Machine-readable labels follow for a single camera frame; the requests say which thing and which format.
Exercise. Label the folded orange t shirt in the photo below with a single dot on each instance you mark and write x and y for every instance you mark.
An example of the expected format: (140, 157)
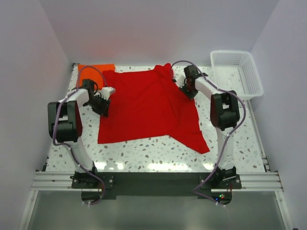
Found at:
(94, 74)

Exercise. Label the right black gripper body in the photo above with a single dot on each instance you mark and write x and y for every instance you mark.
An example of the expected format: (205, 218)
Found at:
(190, 92)

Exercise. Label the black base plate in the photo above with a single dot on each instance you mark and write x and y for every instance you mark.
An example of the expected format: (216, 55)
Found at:
(110, 185)

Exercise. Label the white plastic basket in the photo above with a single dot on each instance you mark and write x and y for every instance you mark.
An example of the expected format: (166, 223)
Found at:
(236, 70)

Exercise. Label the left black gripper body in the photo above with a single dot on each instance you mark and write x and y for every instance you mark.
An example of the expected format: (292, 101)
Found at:
(99, 105)

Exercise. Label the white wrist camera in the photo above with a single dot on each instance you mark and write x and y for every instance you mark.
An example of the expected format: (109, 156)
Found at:
(179, 81)
(106, 92)

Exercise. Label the aluminium rail frame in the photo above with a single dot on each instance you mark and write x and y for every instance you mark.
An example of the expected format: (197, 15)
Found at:
(250, 181)

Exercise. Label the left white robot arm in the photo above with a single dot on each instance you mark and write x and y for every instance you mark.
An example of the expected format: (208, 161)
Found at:
(65, 124)

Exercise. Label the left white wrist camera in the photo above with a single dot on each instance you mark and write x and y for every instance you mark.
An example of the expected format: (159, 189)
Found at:
(106, 92)

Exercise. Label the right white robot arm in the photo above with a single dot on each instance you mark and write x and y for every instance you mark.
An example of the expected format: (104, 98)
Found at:
(224, 116)

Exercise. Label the red t shirt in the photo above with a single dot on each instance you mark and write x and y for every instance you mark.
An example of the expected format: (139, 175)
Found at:
(148, 104)

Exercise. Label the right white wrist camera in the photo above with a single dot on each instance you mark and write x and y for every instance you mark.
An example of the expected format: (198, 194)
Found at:
(179, 81)

